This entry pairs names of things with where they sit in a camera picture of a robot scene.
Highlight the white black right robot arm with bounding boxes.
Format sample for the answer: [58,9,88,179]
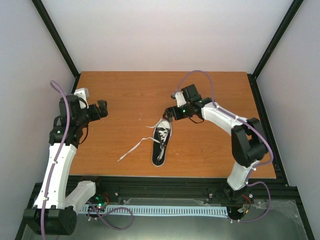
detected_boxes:
[163,84,272,203]

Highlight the black frame post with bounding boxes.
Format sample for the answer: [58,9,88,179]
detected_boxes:
[251,0,305,78]
[31,0,81,80]

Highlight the light blue slotted cable duct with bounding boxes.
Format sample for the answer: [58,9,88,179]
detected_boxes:
[79,204,228,218]

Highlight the white shoelace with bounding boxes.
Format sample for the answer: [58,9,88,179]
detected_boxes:
[117,119,171,163]

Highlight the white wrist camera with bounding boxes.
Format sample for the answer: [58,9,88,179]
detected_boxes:
[171,91,187,108]
[73,88,89,109]

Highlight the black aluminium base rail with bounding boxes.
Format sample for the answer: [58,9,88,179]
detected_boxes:
[31,174,300,208]

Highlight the circuit board with green led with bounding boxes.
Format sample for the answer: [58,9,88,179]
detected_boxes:
[89,192,110,213]

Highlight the black white canvas sneaker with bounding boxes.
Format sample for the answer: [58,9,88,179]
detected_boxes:
[152,119,172,167]

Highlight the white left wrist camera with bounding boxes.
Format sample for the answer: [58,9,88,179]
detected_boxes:
[73,88,89,109]

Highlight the black left frame post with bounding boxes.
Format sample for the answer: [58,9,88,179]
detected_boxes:
[31,0,81,80]

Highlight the black right frame post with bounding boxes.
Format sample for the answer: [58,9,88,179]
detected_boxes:
[251,0,305,78]

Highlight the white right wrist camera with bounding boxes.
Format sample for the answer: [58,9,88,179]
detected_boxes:
[171,91,187,108]

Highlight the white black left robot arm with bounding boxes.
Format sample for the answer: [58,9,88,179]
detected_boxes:
[23,93,108,238]

